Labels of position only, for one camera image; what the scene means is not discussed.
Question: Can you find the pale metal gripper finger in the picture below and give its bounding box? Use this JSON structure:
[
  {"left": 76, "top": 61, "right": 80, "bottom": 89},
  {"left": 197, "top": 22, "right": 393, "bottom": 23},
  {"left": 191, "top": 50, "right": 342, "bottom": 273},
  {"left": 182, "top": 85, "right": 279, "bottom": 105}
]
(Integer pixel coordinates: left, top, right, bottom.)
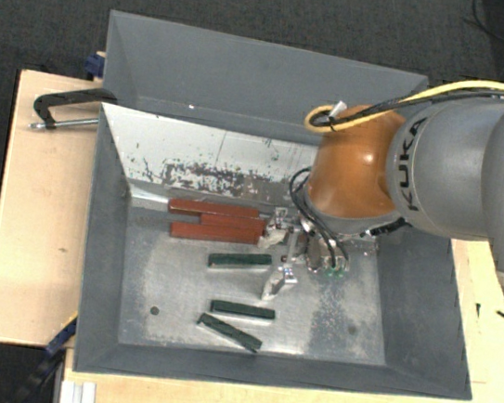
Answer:
[
  {"left": 260, "top": 264, "right": 301, "bottom": 306},
  {"left": 257, "top": 204, "right": 291, "bottom": 253}
]

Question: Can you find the red-brown flat block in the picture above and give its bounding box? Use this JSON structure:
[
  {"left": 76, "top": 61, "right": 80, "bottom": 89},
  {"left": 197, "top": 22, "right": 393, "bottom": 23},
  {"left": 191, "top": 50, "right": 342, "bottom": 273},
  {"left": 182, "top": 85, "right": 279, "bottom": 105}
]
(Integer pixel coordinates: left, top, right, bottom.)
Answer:
[
  {"left": 168, "top": 216, "right": 263, "bottom": 252},
  {"left": 198, "top": 209, "right": 270, "bottom": 236},
  {"left": 166, "top": 195, "right": 262, "bottom": 227}
]

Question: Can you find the dark green flat block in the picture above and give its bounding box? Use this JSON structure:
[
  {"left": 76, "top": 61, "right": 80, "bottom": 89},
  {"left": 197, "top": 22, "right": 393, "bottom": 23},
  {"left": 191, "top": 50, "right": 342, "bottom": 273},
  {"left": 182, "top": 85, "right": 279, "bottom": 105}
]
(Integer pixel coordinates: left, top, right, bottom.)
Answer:
[
  {"left": 208, "top": 298, "right": 278, "bottom": 324},
  {"left": 206, "top": 244, "right": 275, "bottom": 278},
  {"left": 193, "top": 311, "right": 267, "bottom": 355}
]

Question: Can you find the grey metal bin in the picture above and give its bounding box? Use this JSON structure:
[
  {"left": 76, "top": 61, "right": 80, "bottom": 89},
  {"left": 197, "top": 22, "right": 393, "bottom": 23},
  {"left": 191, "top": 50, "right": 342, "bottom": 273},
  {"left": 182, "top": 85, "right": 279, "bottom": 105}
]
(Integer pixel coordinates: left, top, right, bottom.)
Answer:
[{"left": 57, "top": 8, "right": 504, "bottom": 403}]

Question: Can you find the pale wood board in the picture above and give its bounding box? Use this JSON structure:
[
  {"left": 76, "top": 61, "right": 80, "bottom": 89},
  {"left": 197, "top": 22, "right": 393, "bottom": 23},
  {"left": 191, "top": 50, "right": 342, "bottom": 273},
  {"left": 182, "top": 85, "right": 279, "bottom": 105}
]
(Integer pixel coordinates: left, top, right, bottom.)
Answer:
[{"left": 0, "top": 67, "right": 114, "bottom": 356}]

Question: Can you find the black cylinder on white bracket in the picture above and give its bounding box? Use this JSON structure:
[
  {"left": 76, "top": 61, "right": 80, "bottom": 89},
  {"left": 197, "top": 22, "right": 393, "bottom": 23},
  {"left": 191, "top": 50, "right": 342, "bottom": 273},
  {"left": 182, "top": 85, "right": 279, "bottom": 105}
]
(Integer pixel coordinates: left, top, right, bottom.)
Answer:
[{"left": 358, "top": 212, "right": 414, "bottom": 245}]

